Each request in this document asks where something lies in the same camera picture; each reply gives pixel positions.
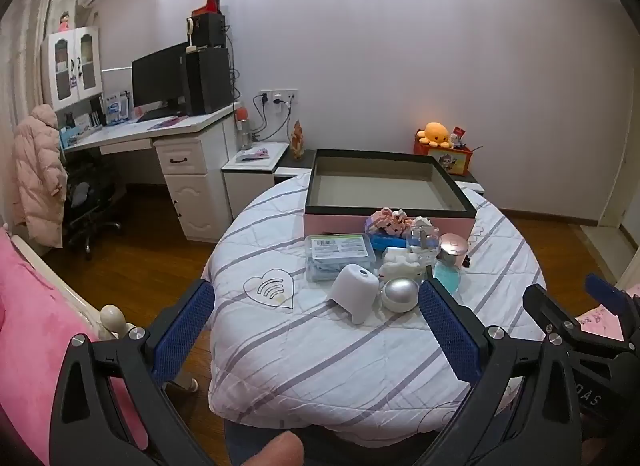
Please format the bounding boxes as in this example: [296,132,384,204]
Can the bottle with orange cap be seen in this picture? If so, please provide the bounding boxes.
[235,106,254,151]

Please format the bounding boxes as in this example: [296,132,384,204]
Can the orange octopus plush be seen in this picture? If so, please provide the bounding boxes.
[417,122,453,147]

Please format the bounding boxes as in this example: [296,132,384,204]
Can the white wall power outlet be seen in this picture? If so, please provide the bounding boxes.
[259,88,299,106]

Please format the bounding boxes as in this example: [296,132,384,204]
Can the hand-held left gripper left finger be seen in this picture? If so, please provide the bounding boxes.
[49,278,217,466]

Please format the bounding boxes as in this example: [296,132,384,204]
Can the perfume bottle with pink cap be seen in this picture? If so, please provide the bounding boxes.
[432,233,472,295]

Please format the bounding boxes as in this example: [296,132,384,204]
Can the small black speaker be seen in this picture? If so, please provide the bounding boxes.
[191,12,227,49]

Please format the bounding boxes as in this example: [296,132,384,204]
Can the white rounded plastic device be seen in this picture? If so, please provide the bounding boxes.
[327,264,381,325]

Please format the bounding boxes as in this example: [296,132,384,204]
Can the pink down jacket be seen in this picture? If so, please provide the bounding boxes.
[11,104,68,248]

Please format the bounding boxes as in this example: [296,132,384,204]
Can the red printed toy crate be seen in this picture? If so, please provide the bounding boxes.
[413,130,473,177]

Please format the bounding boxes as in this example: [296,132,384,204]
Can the black office chair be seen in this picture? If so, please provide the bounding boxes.
[62,148,126,261]

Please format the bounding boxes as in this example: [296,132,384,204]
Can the silver metal ball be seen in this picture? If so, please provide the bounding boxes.
[381,277,421,314]

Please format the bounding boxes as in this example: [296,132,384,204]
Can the white glass-door cabinet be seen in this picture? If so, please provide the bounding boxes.
[40,26,104,113]

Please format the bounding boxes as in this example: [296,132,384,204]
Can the black computer monitor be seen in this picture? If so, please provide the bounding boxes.
[131,42,190,123]

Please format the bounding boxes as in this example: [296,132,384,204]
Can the blue highlighter pen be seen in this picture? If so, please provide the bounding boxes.
[371,236,408,253]

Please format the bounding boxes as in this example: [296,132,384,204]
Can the large black speaker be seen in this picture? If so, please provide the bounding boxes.
[184,46,236,117]

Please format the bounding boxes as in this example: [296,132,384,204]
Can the dark top low cabinet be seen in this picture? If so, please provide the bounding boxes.
[272,148,486,197]

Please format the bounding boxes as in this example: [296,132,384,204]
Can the person's dark trousers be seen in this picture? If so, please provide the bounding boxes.
[224,418,451,466]

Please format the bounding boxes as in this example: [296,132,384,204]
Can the blue white packets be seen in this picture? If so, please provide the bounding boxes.
[102,90,132,125]

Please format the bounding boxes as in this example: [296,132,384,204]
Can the black power cable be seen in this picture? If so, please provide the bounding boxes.
[252,94,293,143]

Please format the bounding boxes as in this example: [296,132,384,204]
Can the white desk with drawers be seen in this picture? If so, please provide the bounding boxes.
[59,102,241,244]

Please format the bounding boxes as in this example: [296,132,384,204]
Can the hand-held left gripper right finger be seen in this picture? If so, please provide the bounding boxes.
[418,277,584,466]

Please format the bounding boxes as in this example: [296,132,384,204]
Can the pink blanket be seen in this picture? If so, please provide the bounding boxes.
[0,231,151,452]

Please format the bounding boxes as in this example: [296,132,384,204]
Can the person's left hand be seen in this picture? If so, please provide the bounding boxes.
[234,431,305,466]

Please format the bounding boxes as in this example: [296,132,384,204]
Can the pink purple building block figure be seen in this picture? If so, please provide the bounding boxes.
[367,207,416,237]

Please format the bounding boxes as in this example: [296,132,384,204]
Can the pink storage box black rim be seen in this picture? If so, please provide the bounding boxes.
[304,149,478,247]

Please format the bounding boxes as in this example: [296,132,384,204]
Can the white figurine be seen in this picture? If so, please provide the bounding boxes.
[381,248,426,279]

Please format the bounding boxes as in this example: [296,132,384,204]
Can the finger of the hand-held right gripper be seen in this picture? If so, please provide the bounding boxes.
[522,284,585,349]
[584,273,640,352]

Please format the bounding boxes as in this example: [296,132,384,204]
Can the clear plastic box white label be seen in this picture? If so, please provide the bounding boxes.
[305,234,377,283]

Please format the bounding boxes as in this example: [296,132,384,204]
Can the cream bed frame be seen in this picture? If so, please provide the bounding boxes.
[10,233,198,392]

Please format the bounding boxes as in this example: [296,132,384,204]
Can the small white cabinet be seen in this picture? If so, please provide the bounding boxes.
[221,142,291,221]

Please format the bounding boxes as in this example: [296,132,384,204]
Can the pink book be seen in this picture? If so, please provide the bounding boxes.
[150,116,190,131]

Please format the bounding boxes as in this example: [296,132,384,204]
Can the white door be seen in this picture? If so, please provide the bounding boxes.
[597,110,640,229]

